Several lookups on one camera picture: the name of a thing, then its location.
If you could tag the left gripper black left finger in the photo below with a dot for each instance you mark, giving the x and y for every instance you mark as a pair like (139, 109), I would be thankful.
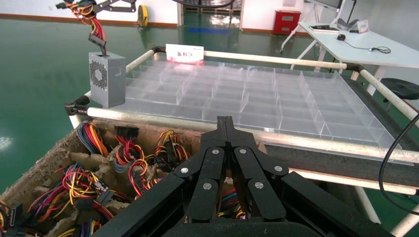
(199, 186)

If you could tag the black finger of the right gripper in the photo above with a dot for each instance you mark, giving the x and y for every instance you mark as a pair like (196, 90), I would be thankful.
(122, 7)

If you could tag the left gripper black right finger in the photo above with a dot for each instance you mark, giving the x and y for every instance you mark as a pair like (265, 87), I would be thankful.
(262, 193)

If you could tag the white red sign card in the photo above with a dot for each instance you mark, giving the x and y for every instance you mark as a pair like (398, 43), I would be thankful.
(185, 53)

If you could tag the clear acrylic divider tray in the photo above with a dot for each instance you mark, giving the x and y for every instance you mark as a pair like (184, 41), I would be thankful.
(311, 101)

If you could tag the brown cardboard divider box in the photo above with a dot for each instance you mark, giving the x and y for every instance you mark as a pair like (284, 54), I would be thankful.
(49, 160)

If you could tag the red cabinet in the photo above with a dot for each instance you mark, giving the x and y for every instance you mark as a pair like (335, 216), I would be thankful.
(287, 22)

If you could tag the black round stool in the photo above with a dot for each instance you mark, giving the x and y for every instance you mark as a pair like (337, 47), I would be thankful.
(401, 88)

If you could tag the black computer mouse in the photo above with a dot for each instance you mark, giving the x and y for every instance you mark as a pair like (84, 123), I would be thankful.
(341, 37)

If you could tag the black flat tablet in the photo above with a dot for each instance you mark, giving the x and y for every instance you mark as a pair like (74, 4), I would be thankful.
(324, 28)

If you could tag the white desk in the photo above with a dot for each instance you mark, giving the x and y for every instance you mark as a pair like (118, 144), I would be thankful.
(376, 49)

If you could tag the small white desk card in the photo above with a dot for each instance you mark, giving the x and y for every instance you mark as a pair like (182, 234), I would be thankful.
(362, 26)

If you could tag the black desk monitor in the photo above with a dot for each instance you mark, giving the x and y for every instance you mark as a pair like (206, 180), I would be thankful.
(324, 3)

